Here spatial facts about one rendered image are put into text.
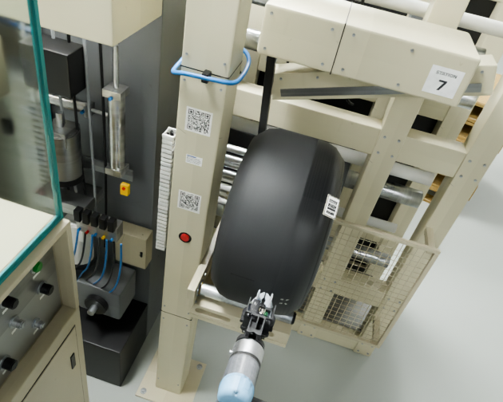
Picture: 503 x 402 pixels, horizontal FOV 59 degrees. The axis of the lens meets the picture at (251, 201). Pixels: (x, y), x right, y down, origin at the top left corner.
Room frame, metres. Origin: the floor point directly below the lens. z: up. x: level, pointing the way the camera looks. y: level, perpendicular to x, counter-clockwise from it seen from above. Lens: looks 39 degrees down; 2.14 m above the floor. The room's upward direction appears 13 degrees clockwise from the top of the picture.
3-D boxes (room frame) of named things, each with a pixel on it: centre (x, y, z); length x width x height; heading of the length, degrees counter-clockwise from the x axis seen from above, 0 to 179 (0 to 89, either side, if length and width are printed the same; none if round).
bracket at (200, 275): (1.15, 0.10, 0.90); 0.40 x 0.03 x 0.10; 174
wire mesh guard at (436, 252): (1.43, -0.34, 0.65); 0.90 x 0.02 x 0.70; 84
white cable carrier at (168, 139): (1.11, 0.27, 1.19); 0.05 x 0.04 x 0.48; 174
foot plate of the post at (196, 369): (1.14, 0.18, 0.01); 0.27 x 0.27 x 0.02; 84
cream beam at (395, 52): (1.41, -0.23, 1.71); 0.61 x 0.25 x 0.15; 84
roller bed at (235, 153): (1.53, 0.11, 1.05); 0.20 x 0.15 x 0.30; 84
